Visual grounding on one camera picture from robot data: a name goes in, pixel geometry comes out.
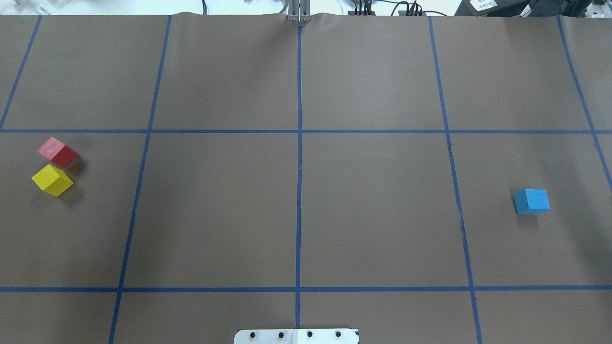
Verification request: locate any blue wooden block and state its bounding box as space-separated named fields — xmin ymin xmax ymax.
xmin=513 ymin=189 xmax=550 ymax=215

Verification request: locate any red wooden block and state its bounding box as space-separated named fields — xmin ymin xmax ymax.
xmin=37 ymin=136 xmax=78 ymax=168

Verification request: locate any brown paper table cover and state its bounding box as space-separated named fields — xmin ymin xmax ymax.
xmin=1 ymin=13 xmax=611 ymax=344

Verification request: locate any white mounting plate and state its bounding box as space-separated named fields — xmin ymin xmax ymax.
xmin=233 ymin=328 xmax=360 ymax=344

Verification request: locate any yellow wooden block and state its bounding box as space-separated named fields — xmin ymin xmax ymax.
xmin=32 ymin=165 xmax=74 ymax=197

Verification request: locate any aluminium frame post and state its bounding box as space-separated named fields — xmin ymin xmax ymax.
xmin=283 ymin=0 xmax=312 ymax=24

